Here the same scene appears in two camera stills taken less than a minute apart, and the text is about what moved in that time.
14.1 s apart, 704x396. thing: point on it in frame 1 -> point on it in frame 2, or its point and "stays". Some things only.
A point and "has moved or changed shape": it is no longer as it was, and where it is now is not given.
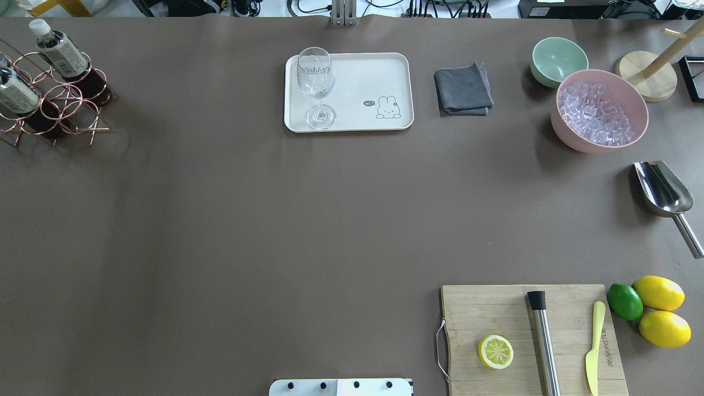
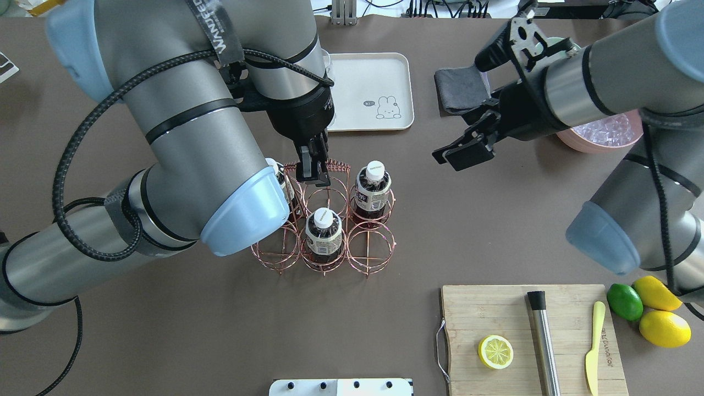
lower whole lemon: (665, 329) stays
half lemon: (495, 351) stays
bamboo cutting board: (474, 313) stays
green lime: (625, 302) stays
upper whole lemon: (659, 293) stays
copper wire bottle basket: (36, 98) -> (328, 227)
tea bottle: (18, 97) -> (323, 230)
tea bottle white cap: (68, 62) has moved or changed shape
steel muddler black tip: (538, 301) stays
